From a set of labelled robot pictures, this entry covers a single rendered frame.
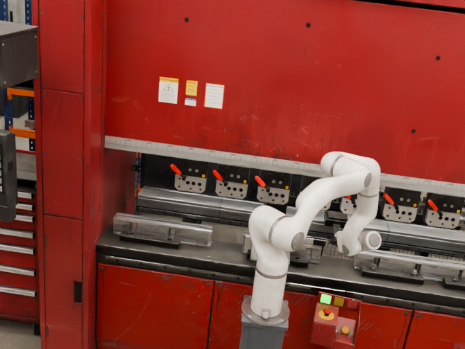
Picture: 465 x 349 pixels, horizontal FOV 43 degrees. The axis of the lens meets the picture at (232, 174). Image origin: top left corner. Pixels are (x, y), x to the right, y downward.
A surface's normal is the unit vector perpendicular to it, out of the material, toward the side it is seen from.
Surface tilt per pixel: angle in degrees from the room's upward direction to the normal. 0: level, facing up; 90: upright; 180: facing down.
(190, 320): 90
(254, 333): 90
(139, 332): 89
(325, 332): 90
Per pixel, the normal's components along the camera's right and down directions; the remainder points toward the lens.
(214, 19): -0.11, 0.37
